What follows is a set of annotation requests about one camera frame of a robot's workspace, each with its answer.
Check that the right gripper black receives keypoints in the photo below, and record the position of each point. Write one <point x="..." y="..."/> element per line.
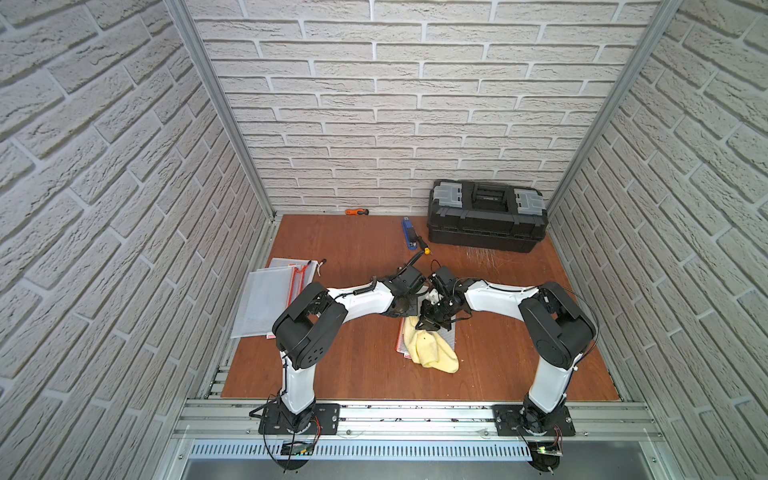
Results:
<point x="426" y="320"/>

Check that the yellow cleaning cloth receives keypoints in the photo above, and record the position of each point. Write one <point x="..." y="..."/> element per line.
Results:
<point x="428" y="348"/>

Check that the red zipper mesh document bag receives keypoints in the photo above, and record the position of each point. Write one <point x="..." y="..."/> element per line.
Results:
<point x="266" y="295"/>

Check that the white mesh document bag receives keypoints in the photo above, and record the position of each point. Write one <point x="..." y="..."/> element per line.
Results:
<point x="447" y="335"/>
<point x="303" y="271"/>

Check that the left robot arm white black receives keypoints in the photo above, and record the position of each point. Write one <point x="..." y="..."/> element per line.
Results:
<point x="308" y="327"/>

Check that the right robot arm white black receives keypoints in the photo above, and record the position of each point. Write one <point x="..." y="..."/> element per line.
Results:
<point x="559" y="330"/>

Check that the black yellow screwdriver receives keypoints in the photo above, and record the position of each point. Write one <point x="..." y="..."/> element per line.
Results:
<point x="423" y="245"/>

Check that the blue tool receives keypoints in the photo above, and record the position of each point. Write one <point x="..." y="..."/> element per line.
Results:
<point x="410" y="234"/>

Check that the orange black utility knife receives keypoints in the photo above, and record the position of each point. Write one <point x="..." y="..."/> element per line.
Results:
<point x="357" y="212"/>

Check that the black plastic toolbox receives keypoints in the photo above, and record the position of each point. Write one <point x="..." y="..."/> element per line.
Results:
<point x="486" y="215"/>

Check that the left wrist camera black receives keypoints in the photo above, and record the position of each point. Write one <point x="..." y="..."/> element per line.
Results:
<point x="405" y="278"/>

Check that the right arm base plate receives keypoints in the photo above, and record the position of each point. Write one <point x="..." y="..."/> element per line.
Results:
<point x="523" y="420"/>

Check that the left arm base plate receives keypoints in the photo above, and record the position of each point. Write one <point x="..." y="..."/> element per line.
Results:
<point x="277" y="419"/>

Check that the aluminium front rail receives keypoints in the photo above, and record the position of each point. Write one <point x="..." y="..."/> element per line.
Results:
<point x="424" y="420"/>

